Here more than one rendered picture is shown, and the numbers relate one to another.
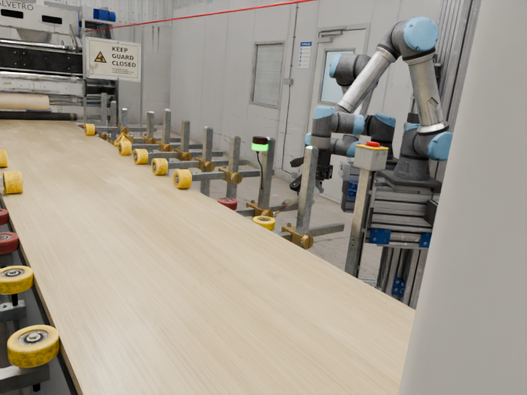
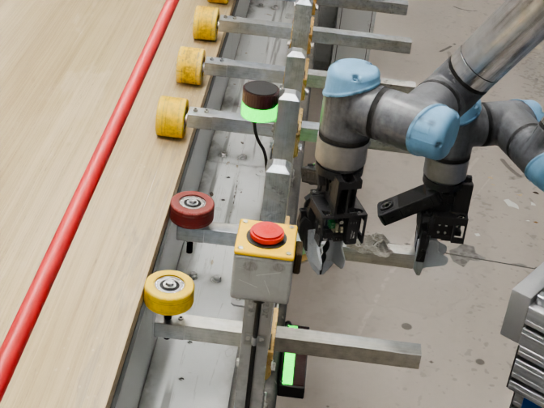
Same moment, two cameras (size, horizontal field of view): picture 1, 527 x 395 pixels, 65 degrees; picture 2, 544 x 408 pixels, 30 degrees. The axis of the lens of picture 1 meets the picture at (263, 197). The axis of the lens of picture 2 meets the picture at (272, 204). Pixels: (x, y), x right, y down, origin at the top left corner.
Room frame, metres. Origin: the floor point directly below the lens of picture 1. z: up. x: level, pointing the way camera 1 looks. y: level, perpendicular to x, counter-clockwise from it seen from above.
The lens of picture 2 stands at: (0.50, -0.94, 1.89)
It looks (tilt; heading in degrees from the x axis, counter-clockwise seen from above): 32 degrees down; 39
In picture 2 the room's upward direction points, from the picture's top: 6 degrees clockwise
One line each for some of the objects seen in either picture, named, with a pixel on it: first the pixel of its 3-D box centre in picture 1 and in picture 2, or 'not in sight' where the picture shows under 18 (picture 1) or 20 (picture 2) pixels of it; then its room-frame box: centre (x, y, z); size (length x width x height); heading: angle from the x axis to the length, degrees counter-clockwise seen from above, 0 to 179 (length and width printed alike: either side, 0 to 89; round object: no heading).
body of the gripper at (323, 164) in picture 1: (319, 164); (336, 199); (1.57, -0.20, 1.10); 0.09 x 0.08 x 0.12; 58
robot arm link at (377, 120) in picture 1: (382, 126); not in sight; (2.29, -0.60, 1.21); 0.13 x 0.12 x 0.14; 58
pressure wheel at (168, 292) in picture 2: (263, 233); (167, 309); (1.41, -0.01, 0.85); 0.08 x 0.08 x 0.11
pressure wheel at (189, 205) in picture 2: (226, 212); (191, 226); (1.61, 0.14, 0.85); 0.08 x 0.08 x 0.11
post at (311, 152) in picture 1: (304, 210); (264, 296); (1.48, -0.16, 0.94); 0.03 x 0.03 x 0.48; 38
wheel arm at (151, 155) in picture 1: (183, 154); (307, 32); (2.31, 0.47, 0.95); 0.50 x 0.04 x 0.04; 128
